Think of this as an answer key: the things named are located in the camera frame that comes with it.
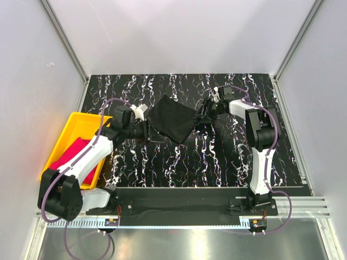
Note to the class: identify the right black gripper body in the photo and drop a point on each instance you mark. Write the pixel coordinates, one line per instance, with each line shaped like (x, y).
(213, 109)

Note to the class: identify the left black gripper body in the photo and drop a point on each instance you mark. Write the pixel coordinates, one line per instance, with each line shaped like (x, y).
(140, 130)

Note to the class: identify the black t shirt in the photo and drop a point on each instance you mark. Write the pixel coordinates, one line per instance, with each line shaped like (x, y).
(172, 119)

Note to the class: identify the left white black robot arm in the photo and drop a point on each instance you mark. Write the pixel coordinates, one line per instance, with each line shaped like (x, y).
(60, 192)

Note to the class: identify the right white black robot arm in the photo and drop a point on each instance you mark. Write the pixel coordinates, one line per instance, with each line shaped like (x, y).
(262, 134)

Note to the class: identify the yellow plastic bin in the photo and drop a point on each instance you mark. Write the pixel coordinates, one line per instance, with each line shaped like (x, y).
(76, 134)

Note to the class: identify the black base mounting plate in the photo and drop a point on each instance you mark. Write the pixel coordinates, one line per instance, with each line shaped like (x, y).
(177, 192)

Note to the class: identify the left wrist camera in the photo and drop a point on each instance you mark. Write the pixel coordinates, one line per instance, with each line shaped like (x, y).
(139, 111)

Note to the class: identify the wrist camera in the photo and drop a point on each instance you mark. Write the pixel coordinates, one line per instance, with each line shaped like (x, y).
(223, 93)
(139, 111)

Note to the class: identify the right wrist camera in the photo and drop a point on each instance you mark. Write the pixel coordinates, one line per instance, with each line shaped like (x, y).
(223, 93)

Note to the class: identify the white slotted cable duct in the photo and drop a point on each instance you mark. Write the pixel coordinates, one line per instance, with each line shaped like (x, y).
(175, 223)

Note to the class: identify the aluminium frame rail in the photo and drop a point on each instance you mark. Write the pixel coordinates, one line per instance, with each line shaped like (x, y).
(311, 207)

